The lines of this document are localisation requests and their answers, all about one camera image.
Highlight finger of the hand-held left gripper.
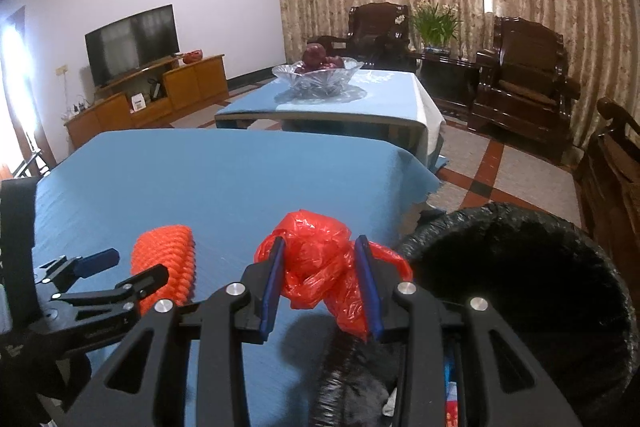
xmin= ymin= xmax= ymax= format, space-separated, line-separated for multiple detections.
xmin=35 ymin=248 xmax=121 ymax=293
xmin=50 ymin=263 xmax=171 ymax=308

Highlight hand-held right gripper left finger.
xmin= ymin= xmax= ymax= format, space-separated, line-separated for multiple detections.
xmin=65 ymin=237 xmax=288 ymax=427

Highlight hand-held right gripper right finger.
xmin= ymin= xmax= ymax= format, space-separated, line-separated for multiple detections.
xmin=352 ymin=234 xmax=583 ymax=427

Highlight orange foam net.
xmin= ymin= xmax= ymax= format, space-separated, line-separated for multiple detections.
xmin=129 ymin=223 xmax=198 ymax=315

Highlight red plastic bag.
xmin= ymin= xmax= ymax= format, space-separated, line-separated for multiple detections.
xmin=254 ymin=208 xmax=415 ymax=342

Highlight bin with black bag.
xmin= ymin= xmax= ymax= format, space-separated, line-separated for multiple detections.
xmin=312 ymin=202 xmax=638 ymax=427

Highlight wooden television cabinet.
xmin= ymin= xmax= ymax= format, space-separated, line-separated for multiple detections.
xmin=64 ymin=53 xmax=230 ymax=152

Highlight glass fruit bowl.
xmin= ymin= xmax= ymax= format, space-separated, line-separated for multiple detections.
xmin=271 ymin=59 xmax=365 ymax=98

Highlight black television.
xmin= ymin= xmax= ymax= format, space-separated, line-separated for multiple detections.
xmin=84 ymin=4 xmax=181 ymax=88

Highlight black side table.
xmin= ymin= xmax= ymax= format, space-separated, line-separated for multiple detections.
xmin=417 ymin=49 xmax=478 ymax=110

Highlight red apples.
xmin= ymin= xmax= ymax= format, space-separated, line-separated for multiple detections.
xmin=294 ymin=43 xmax=347 ymax=74

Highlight dark wooden armchair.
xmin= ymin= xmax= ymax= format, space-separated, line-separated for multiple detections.
xmin=467 ymin=14 xmax=583 ymax=165
xmin=307 ymin=2 xmax=416 ymax=70

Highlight dark wooden chair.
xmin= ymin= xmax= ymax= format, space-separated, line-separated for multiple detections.
xmin=575 ymin=96 xmax=640 ymax=268

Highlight potted green plant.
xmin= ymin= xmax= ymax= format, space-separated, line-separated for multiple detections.
xmin=411 ymin=0 xmax=463 ymax=52

